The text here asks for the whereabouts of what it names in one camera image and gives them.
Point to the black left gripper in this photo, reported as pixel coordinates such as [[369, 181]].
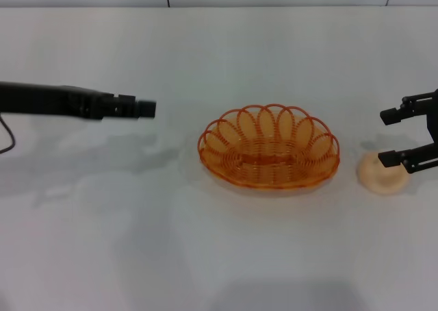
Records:
[[48, 100]]

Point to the orange woven plastic basket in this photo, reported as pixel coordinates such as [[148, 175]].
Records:
[[261, 160]]

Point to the round beige bread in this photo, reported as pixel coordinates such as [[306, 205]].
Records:
[[380, 181]]

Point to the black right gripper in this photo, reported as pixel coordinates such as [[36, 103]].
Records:
[[433, 122]]

